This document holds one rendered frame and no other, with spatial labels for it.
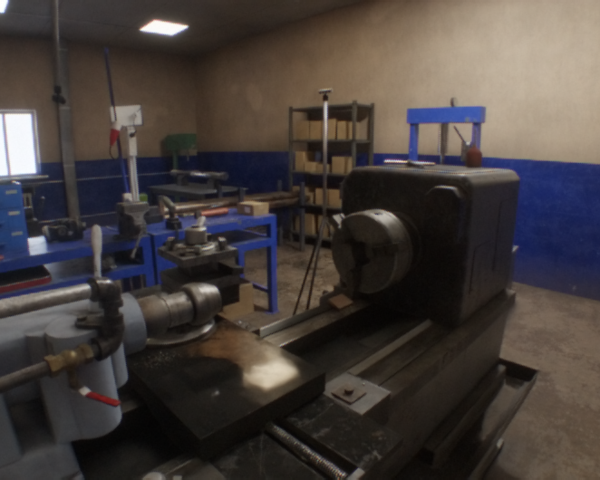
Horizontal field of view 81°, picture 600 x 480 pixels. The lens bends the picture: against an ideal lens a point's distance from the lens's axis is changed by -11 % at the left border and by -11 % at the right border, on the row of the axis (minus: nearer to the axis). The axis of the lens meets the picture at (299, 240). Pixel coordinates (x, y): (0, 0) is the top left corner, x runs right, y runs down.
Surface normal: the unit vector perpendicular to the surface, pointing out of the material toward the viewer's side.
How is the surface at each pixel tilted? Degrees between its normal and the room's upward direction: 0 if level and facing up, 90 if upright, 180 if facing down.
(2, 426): 70
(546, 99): 90
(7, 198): 90
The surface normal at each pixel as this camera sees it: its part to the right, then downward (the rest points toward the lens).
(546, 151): -0.72, 0.16
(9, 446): 0.64, -0.25
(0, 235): 0.70, 0.17
